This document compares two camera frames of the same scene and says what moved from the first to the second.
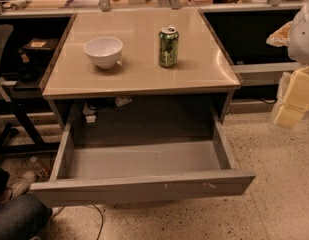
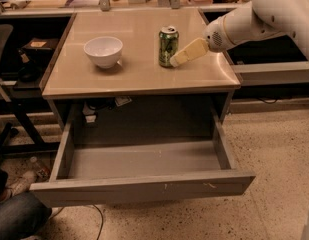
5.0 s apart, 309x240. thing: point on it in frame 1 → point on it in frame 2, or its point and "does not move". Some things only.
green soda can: [168, 46] does not move
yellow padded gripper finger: [295, 96] → [215, 39]
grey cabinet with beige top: [138, 98] does not move
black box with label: [39, 50] does not move
